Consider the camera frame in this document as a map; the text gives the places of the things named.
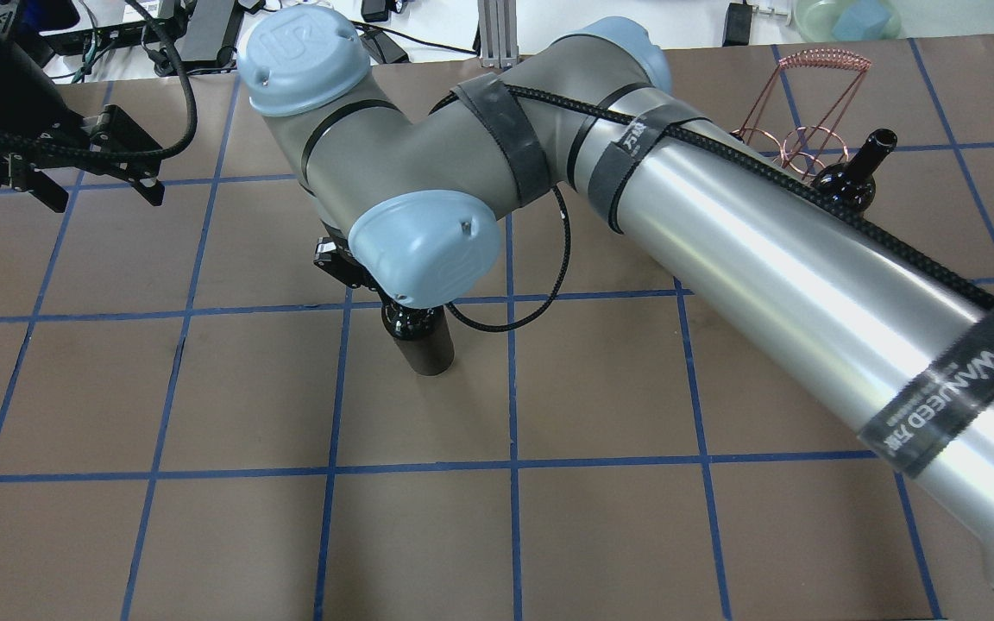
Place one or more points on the aluminium frame post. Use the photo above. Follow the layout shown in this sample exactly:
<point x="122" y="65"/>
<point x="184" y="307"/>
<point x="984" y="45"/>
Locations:
<point x="497" y="34"/>

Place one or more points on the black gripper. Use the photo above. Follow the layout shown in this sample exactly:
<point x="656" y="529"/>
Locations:
<point x="21" y="110"/>
<point x="335" y="260"/>

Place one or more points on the dark wine bottle being moved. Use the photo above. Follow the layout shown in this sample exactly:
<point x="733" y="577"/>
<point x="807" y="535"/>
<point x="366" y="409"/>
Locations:
<point x="421" y="334"/>

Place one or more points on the copper wire wine basket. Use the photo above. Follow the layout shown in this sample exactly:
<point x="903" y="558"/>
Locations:
<point x="819" y="84"/>

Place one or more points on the blue foam cube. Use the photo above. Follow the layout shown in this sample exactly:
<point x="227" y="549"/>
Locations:
<point x="862" y="21"/>

